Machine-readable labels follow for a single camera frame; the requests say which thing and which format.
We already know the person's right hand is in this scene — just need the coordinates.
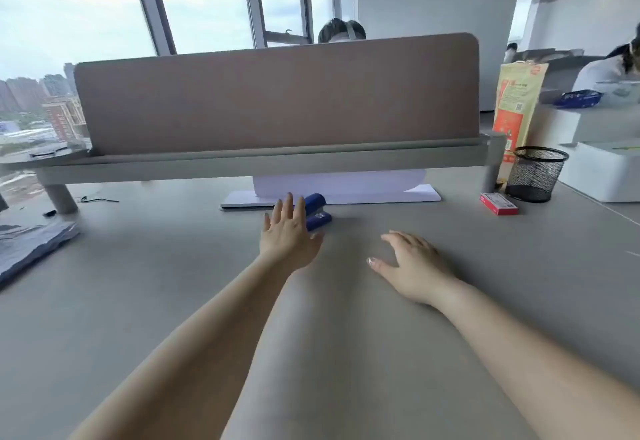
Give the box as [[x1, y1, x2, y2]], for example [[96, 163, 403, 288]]
[[367, 231, 459, 306]]

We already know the person's left hand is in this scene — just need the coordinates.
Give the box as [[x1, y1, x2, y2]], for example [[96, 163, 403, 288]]
[[259, 193, 325, 272]]

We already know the person's right forearm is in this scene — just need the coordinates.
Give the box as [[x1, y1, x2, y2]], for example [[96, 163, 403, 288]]
[[427, 276, 640, 440]]

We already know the person's left forearm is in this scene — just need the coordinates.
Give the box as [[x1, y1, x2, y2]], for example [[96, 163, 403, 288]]
[[69, 254, 302, 440]]

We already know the blue stapler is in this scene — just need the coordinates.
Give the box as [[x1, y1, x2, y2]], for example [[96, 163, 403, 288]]
[[302, 193, 332, 232]]

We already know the stack of white paper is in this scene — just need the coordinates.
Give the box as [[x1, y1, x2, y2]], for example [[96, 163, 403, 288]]
[[220, 169, 442, 211]]

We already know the grey desk shelf riser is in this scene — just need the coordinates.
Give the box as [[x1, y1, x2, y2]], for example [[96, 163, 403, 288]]
[[0, 133, 507, 215]]

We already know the brown desk divider panel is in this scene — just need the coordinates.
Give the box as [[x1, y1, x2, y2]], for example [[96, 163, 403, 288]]
[[73, 32, 481, 158]]

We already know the red staple box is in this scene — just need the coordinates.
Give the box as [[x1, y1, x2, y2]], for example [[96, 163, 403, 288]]
[[479, 193, 520, 216]]

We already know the black mesh pen holder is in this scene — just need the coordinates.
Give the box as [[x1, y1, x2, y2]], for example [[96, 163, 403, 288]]
[[504, 146, 570, 204]]

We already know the orange and yellow bag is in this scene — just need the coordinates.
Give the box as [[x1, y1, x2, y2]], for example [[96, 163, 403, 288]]
[[492, 60, 550, 165]]

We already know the white plastic box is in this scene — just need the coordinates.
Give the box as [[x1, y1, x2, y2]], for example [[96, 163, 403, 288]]
[[558, 138, 640, 204]]

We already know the blue packet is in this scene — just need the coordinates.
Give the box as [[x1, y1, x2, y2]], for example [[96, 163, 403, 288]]
[[556, 90, 604, 109]]

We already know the grey window frame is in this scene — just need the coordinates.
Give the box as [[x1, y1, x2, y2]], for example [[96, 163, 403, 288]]
[[126, 0, 357, 56]]

